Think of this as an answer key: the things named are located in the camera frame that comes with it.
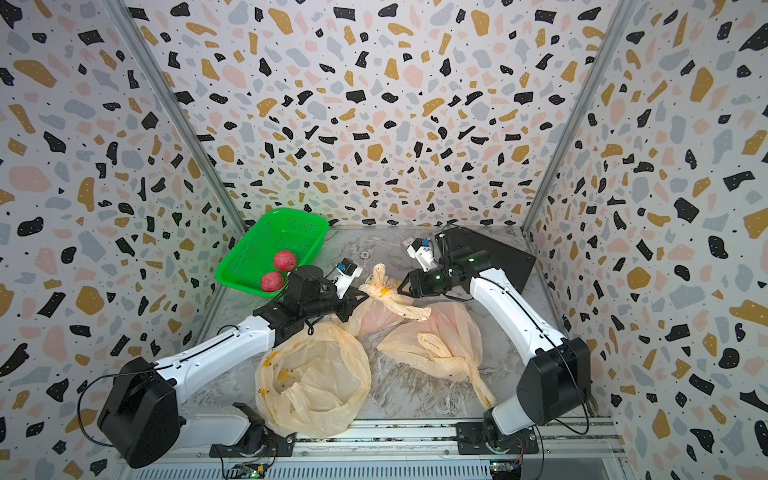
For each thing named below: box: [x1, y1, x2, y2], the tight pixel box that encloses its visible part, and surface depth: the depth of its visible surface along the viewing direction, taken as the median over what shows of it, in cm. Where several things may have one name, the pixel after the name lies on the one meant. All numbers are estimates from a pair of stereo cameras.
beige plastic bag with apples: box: [255, 322, 372, 438], surface depth 77 cm
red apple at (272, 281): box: [261, 271, 285, 292], surface depth 99 cm
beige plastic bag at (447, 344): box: [376, 302, 497, 408], surface depth 79 cm
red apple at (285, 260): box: [274, 250, 297, 272], surface depth 105 cm
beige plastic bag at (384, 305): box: [352, 264, 431, 337], surface depth 77 cm
